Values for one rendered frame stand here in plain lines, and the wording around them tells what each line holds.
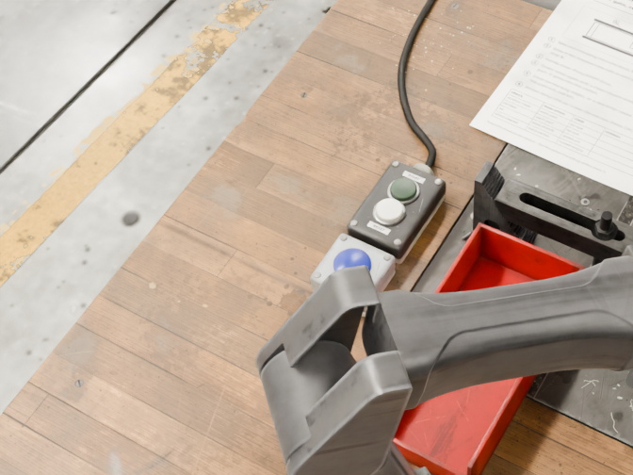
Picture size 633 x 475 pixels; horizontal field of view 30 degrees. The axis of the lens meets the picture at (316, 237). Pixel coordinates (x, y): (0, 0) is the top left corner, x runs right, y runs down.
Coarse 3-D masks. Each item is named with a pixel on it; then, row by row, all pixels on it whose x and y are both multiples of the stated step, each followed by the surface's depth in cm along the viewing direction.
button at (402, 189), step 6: (396, 180) 130; (402, 180) 130; (408, 180) 130; (396, 186) 129; (402, 186) 129; (408, 186) 129; (414, 186) 129; (396, 192) 129; (402, 192) 129; (408, 192) 129; (414, 192) 129; (396, 198) 129; (402, 198) 129; (408, 198) 129
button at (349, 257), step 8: (352, 248) 126; (336, 256) 125; (344, 256) 125; (352, 256) 125; (360, 256) 125; (368, 256) 125; (336, 264) 124; (344, 264) 124; (352, 264) 124; (360, 264) 124; (368, 264) 124
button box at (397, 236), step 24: (432, 0) 150; (408, 48) 145; (408, 120) 139; (432, 144) 136; (408, 168) 132; (384, 192) 130; (432, 192) 130; (360, 216) 129; (408, 216) 128; (432, 216) 131; (384, 240) 126; (408, 240) 127
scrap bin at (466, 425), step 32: (480, 224) 123; (480, 256) 127; (512, 256) 124; (544, 256) 121; (448, 288) 121; (480, 288) 125; (512, 384) 118; (416, 416) 117; (448, 416) 117; (480, 416) 116; (512, 416) 116; (416, 448) 115; (448, 448) 115; (480, 448) 109
